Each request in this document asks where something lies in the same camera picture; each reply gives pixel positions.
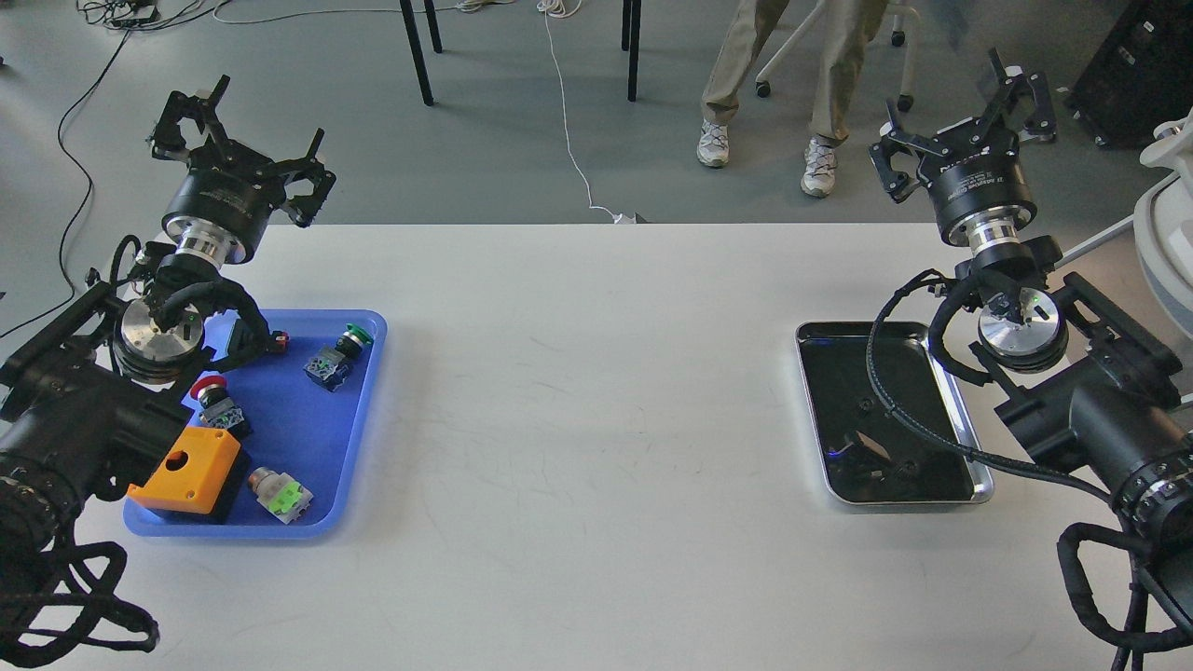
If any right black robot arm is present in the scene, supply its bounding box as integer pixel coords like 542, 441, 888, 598
865, 49, 1189, 670

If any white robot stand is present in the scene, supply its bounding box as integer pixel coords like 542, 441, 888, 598
1061, 110, 1193, 341

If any clear green indicator switch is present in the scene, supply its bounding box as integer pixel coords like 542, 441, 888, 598
248, 467, 314, 524

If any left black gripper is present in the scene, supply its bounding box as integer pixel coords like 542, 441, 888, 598
147, 75, 336, 265

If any blue plastic tray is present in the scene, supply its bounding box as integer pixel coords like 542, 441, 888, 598
123, 308, 388, 542

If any black table leg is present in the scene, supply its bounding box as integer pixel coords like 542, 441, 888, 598
622, 0, 643, 103
398, 0, 443, 107

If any silver metal tray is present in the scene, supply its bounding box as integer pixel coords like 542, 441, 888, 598
795, 322, 995, 506

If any person in khaki trousers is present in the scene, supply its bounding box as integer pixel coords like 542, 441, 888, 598
696, 0, 888, 199

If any black table leg left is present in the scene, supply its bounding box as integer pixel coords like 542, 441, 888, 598
398, 0, 443, 107

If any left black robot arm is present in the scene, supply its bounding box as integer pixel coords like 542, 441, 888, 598
1, 76, 336, 667

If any green push button switch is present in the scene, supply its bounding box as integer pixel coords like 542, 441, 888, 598
303, 324, 375, 390

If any black table leg right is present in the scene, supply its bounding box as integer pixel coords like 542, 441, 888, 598
622, 0, 643, 103

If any orange black button box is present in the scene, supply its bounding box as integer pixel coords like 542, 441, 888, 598
128, 426, 251, 524

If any black selector switch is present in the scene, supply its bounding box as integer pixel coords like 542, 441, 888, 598
225, 319, 290, 365

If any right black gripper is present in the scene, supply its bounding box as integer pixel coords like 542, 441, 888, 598
869, 48, 1059, 248

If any white floor cable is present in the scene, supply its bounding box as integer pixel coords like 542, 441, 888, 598
537, 0, 645, 224

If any black floor cable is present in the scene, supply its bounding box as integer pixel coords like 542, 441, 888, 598
0, 0, 225, 341

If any red mushroom push button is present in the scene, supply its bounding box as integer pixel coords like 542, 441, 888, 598
190, 375, 253, 439

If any black equipment case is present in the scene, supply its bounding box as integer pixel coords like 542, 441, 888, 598
1065, 1, 1192, 149

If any white rolling chair base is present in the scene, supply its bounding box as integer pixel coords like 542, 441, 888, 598
754, 0, 925, 113

